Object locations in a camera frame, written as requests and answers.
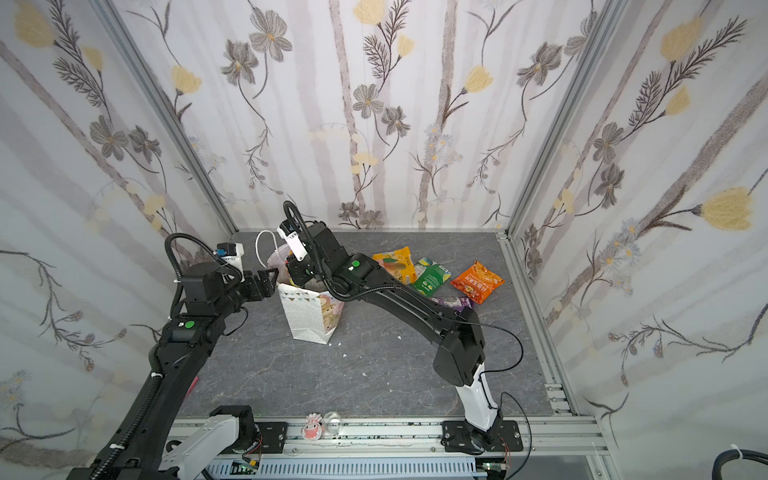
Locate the clear round ornament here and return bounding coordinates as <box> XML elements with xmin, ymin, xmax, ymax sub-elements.
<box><xmin>322</xmin><ymin>411</ymin><xmax>343</xmax><ymax>437</ymax></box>

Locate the small green snack packet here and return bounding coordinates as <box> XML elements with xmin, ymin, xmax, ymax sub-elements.
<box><xmin>412</xmin><ymin>257</ymin><xmax>452</xmax><ymax>297</ymax></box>

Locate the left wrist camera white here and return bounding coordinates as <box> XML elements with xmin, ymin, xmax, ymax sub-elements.
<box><xmin>215</xmin><ymin>242</ymin><xmax>244</xmax><ymax>276</ymax></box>

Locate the cartoon animal paper bag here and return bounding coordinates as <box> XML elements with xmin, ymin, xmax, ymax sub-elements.
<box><xmin>254</xmin><ymin>230</ymin><xmax>344</xmax><ymax>344</ymax></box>

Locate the black corrugated cable hose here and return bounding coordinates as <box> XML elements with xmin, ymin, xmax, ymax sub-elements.
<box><xmin>712</xmin><ymin>448</ymin><xmax>768</xmax><ymax>480</ymax></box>

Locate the yellow snack packet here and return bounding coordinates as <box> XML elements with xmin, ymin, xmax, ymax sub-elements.
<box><xmin>372</xmin><ymin>246</ymin><xmax>417</xmax><ymax>285</ymax></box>

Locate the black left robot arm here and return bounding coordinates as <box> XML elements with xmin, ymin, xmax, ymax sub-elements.
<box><xmin>68</xmin><ymin>233</ymin><xmax>278</xmax><ymax>479</ymax></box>

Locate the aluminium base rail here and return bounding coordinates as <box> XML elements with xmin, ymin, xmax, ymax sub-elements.
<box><xmin>200</xmin><ymin>416</ymin><xmax>619</xmax><ymax>479</ymax></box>

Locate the purple candy packet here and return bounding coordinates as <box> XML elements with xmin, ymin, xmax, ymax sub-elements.
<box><xmin>433</xmin><ymin>297</ymin><xmax>473</xmax><ymax>312</ymax></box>

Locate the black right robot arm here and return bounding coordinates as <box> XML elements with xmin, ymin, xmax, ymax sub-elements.
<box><xmin>278</xmin><ymin>200</ymin><xmax>503</xmax><ymax>436</ymax></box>

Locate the pink toy figure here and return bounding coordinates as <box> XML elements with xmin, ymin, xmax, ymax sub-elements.
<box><xmin>301</xmin><ymin>412</ymin><xmax>323</xmax><ymax>441</ymax></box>

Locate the orange red snack packet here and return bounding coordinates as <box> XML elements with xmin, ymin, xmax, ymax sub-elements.
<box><xmin>450</xmin><ymin>261</ymin><xmax>505</xmax><ymax>304</ymax></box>

